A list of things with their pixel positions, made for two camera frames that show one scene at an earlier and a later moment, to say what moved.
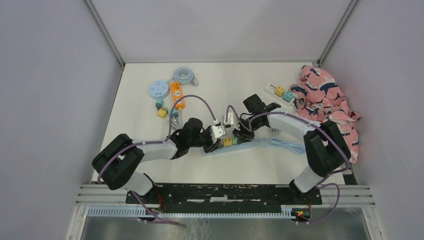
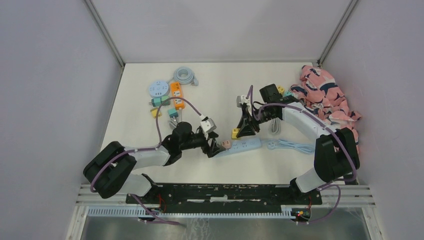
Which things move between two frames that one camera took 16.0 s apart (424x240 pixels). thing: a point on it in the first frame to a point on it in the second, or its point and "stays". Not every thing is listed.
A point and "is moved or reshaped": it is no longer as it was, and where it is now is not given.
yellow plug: [227, 142] to [234, 131]
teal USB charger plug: [159, 103] is moved or reshaped
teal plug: [174, 113] stays
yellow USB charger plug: [162, 112] to [154, 111]
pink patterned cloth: [320, 97] stays
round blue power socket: [159, 89] stays
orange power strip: [176, 93] stays
